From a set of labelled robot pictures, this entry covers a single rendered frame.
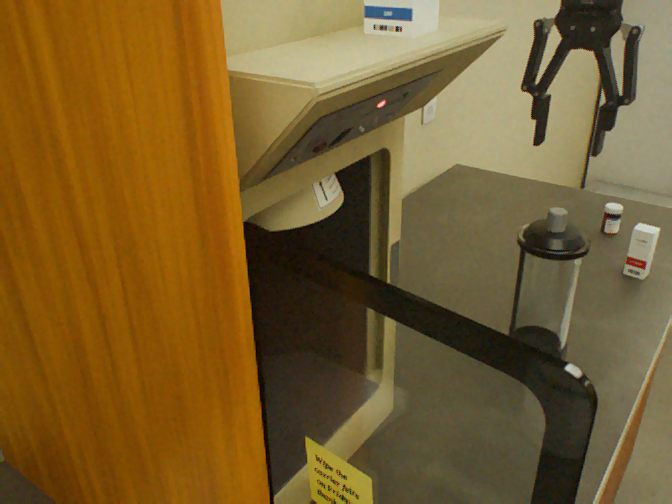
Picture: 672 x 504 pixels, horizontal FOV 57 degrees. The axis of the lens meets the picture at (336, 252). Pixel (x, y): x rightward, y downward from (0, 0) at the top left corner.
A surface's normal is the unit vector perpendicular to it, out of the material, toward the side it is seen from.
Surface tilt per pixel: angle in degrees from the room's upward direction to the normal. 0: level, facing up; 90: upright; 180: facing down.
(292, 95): 90
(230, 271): 90
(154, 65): 90
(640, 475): 0
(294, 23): 90
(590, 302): 0
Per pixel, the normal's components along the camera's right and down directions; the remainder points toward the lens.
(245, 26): 0.81, 0.26
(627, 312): -0.02, -0.88
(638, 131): -0.58, 0.40
